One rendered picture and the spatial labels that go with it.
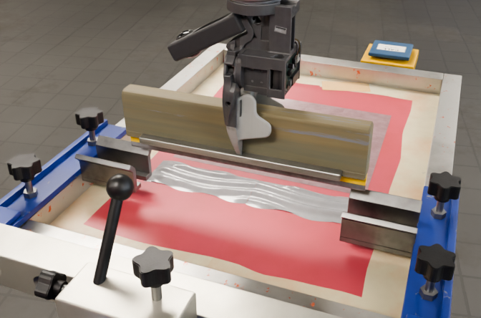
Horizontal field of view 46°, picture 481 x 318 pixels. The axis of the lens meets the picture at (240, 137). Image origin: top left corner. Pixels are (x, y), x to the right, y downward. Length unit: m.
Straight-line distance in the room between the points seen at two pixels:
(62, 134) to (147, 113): 2.37
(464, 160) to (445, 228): 2.21
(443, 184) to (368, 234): 0.12
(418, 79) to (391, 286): 0.63
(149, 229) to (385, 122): 0.53
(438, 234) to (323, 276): 0.16
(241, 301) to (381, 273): 0.24
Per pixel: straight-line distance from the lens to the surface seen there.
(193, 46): 0.73
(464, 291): 2.25
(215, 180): 0.93
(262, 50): 0.71
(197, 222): 0.85
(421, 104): 1.24
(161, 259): 0.54
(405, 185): 0.97
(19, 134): 3.26
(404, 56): 1.45
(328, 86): 1.29
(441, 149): 1.02
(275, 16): 0.68
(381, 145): 1.07
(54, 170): 0.93
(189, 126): 0.80
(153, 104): 0.81
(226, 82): 0.71
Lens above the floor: 1.48
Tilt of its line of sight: 29 degrees down
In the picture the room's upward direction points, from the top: straight up
